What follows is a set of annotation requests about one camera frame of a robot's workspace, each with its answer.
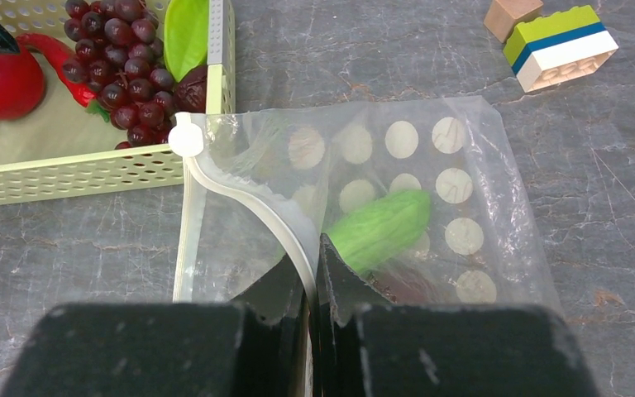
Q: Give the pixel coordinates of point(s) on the clear dotted zip bag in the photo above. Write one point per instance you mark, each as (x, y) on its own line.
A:
(259, 186)

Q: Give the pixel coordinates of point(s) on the green cucumber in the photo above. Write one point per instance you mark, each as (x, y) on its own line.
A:
(373, 234)

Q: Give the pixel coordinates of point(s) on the red tomato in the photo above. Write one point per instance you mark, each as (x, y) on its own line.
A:
(22, 85)

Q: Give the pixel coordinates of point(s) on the pale green plastic basket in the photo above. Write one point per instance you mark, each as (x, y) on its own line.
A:
(60, 150)

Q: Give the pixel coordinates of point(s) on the red chili pepper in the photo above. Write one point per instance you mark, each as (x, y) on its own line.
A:
(56, 53)

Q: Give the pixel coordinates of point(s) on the brown wooden cube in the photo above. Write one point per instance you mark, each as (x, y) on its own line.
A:
(503, 15)

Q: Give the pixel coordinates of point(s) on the green blue white brick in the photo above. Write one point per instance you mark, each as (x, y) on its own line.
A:
(558, 48)

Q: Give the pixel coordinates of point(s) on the purple grape bunch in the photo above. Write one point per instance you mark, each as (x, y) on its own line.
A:
(118, 62)

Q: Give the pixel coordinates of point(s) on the dark brown date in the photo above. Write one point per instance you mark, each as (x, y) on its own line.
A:
(190, 94)

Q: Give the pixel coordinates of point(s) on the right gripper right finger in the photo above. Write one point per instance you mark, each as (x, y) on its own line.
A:
(372, 347)

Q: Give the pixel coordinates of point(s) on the green leaf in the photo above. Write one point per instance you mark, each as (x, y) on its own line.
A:
(185, 36)

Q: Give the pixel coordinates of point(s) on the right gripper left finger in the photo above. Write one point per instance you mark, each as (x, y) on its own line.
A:
(252, 345)

